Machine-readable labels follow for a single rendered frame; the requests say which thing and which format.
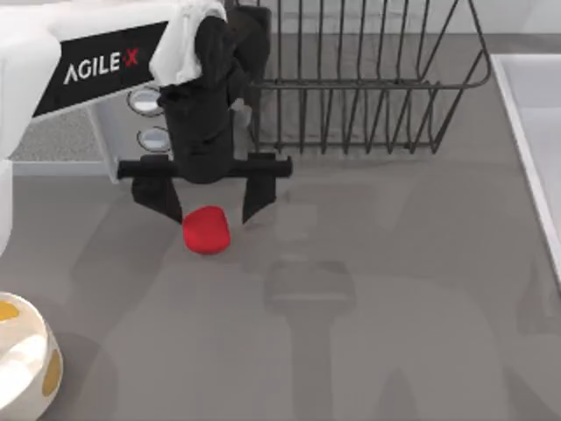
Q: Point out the round silver microwave knob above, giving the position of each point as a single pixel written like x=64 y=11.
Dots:
x=142 y=102
x=153 y=138

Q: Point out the red rounded object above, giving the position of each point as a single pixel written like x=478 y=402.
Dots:
x=206 y=230

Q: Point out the white bowl with yellow dots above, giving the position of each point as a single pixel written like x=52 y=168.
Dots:
x=26 y=359

